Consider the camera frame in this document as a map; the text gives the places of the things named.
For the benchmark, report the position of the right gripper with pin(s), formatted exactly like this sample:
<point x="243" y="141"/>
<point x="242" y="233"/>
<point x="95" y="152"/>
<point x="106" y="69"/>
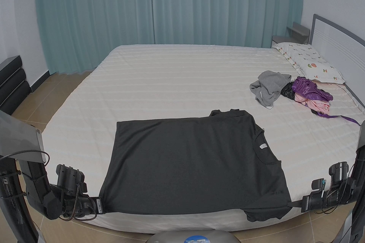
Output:
<point x="315" y="202"/>

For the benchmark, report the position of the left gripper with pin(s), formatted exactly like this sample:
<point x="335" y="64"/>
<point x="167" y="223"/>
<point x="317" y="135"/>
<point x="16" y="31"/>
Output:
<point x="91" y="205"/>

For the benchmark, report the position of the black T-shirt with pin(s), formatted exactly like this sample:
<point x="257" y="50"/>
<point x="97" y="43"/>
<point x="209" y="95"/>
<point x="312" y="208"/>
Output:
<point x="185" y="165"/>

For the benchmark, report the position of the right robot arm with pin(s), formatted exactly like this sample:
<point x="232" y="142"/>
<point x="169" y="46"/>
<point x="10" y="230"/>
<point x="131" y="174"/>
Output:
<point x="339" y="173"/>

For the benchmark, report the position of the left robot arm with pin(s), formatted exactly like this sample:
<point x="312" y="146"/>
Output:
<point x="42" y="196"/>

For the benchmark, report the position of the bed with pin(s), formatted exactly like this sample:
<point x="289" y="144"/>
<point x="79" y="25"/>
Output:
<point x="176" y="79"/>

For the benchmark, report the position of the pink garment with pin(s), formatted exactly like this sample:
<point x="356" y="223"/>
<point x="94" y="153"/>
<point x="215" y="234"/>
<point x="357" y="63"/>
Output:
<point x="316" y="105"/>

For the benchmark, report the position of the black glossy garment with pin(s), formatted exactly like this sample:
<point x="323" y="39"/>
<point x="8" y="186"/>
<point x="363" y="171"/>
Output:
<point x="288" y="91"/>

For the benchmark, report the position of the purple garment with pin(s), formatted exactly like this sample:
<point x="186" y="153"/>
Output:
<point x="309" y="88"/>

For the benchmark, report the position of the grey garment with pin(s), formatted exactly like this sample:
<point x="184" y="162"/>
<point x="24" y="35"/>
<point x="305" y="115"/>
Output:
<point x="269" y="86"/>

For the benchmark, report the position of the white printed pillow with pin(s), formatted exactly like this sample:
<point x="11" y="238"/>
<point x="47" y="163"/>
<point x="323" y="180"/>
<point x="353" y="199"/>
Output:
<point x="310" y="62"/>

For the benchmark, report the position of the black chest of drawers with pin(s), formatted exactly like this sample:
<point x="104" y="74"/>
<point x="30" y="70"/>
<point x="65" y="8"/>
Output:
<point x="11" y="82"/>

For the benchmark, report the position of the grey bedside table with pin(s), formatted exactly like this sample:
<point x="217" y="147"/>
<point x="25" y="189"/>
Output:
<point x="296" y="29"/>

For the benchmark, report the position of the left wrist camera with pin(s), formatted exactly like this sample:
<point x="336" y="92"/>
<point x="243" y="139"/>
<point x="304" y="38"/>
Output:
<point x="82" y="188"/>

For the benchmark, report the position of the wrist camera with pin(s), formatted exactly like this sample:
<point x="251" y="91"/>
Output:
<point x="318" y="184"/>
<point x="82" y="188"/>

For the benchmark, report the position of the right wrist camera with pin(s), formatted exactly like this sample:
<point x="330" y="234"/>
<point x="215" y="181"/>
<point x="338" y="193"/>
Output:
<point x="318" y="184"/>

